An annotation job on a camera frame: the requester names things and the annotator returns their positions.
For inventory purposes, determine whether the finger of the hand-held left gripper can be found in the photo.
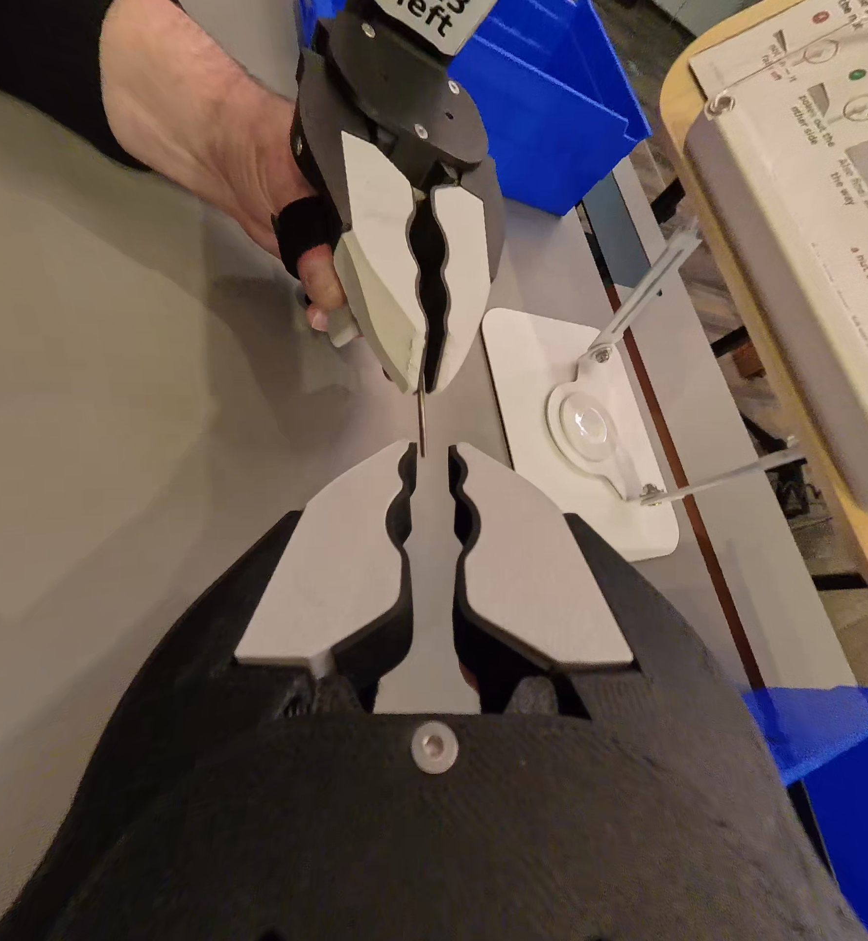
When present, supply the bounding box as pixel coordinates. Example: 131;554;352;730
425;184;492;392
333;131;431;396

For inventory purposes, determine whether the person's left hand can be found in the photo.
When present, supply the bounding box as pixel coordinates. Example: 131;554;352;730
99;0;354;333

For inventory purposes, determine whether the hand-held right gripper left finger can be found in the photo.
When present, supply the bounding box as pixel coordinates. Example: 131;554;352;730
233;440;418;681

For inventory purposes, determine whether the blue plastic bin with dividers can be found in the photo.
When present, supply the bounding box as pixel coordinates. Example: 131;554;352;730
298;0;653;216

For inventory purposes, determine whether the white framed instruction sheet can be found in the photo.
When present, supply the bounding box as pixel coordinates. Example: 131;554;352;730
687;0;868;519

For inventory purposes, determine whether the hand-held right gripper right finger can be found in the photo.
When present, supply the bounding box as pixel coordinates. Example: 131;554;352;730
447;442;635;673

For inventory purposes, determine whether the person's left forearm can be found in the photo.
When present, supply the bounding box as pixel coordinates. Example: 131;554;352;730
0;0;152;172

